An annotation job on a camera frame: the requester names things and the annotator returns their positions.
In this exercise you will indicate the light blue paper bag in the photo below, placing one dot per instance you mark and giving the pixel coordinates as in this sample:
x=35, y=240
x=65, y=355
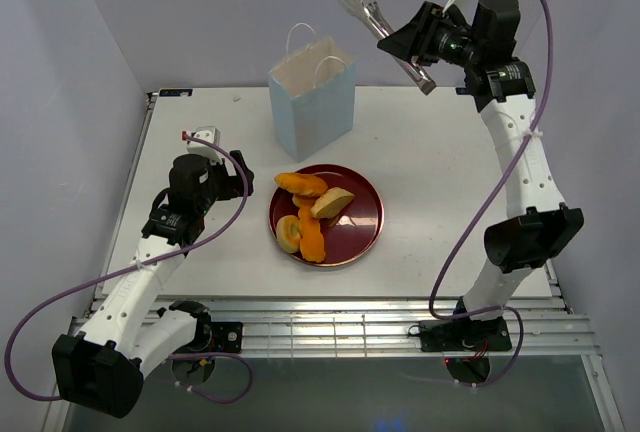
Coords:
x=312, y=95

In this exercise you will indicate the long orange bread strip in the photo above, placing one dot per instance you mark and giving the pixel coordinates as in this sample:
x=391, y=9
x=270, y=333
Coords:
x=312, y=245

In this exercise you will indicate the metal tongs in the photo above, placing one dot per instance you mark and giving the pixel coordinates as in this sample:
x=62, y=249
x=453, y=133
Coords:
x=369, y=14

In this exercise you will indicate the long glazed bread top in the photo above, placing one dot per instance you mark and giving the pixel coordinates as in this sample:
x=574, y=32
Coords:
x=305, y=185

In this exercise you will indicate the aluminium frame rail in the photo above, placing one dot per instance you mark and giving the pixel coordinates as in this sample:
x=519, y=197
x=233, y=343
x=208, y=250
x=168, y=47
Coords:
x=386, y=328

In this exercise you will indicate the orange ring donut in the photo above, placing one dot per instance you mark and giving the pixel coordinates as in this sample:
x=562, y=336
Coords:
x=303, y=201

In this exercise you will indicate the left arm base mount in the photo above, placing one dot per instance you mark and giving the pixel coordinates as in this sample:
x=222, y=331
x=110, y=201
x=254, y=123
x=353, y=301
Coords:
x=220, y=337

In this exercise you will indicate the pointed cone bread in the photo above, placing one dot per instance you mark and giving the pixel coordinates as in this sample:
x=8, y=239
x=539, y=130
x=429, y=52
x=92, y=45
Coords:
x=331, y=203

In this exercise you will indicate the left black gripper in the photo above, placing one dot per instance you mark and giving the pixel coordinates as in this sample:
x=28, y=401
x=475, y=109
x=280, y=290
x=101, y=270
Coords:
x=230, y=190

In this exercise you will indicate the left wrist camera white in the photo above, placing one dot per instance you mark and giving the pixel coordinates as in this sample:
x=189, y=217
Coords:
x=200, y=140

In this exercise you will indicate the pale ring bagel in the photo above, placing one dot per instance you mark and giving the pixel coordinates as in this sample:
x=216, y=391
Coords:
x=288, y=234

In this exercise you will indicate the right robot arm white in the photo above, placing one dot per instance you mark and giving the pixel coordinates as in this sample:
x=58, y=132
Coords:
x=539, y=223

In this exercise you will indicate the dark red round plate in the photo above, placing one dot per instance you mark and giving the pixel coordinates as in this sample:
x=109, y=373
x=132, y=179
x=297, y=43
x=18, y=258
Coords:
x=349, y=234

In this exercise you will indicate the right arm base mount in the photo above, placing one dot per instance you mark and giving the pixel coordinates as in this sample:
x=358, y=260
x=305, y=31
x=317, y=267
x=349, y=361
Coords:
x=462, y=335

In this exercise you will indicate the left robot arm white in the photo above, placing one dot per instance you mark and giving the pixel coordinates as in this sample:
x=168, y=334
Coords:
x=103, y=366

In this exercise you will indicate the blue label left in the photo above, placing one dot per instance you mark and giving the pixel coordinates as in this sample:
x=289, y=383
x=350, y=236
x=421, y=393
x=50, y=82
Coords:
x=175, y=92

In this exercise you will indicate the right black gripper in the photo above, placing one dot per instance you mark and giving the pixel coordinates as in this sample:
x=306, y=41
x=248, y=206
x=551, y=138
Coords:
x=414, y=36

